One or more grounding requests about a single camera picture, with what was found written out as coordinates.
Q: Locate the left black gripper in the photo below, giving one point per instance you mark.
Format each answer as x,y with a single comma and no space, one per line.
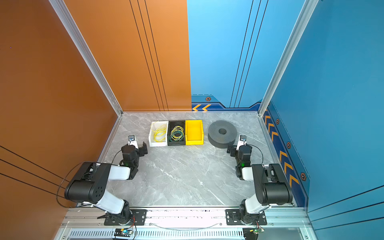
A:
141,148

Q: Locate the grey perforated cable spool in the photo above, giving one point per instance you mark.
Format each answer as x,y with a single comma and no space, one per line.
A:
222,134

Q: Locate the right aluminium corner post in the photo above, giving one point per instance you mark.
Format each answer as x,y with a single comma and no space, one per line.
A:
295,36

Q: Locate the yellow plastic bin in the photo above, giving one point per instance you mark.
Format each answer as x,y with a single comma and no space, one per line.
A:
194,132

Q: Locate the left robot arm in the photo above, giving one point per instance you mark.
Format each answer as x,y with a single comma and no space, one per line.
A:
89,185

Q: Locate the white plastic bin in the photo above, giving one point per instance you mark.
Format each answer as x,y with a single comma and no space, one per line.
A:
158,134

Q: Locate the right circuit board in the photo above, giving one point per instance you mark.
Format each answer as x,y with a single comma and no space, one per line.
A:
257,231

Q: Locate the left green circuit board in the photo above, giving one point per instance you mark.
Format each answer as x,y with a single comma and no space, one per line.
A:
123,234

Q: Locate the aluminium mounting rail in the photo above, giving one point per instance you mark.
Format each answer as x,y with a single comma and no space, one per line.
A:
189,223

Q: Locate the aluminium corner post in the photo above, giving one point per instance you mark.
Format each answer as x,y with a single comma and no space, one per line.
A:
75,34
295,36

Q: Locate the black plastic bin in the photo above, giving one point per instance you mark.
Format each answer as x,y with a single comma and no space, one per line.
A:
176,133

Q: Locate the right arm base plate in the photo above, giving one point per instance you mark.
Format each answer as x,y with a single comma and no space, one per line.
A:
234,217

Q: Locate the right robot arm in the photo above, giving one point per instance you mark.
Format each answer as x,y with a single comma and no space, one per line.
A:
270,184

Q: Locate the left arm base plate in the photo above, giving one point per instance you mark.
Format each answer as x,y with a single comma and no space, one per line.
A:
136,217

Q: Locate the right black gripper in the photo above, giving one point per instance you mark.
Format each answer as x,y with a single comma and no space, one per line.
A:
233,150

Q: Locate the left aluminium corner post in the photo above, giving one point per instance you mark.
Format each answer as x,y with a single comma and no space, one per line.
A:
75,34

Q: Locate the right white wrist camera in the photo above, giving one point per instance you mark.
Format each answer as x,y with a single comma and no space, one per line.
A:
242,141

